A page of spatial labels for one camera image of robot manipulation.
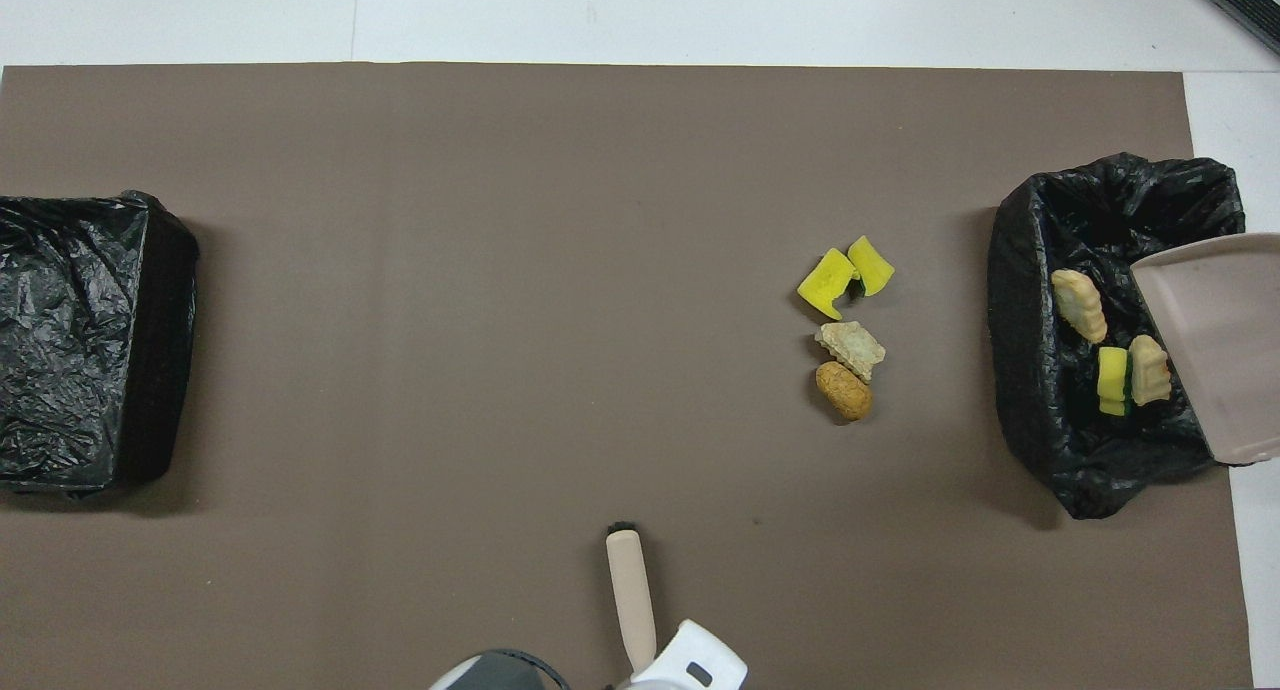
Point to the yellow green sponge piece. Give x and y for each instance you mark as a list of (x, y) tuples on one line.
[(872, 267), (826, 282), (1112, 375)]

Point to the brown bread roll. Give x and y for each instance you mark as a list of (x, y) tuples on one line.
[(843, 392)]

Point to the beige trash chunk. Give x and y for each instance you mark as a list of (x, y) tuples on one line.
[(1150, 370), (1080, 305), (853, 347)]

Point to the beige hand brush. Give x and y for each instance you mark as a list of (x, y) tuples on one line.
[(630, 590)]

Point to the beige plastic dustpan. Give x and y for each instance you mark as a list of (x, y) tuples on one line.
[(1230, 350)]

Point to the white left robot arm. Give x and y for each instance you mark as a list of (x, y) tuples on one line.
[(690, 665)]

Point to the black bag lined bin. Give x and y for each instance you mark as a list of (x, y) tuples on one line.
[(1030, 390), (90, 400)]

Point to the brown table mat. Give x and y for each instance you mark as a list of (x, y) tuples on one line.
[(600, 120)]

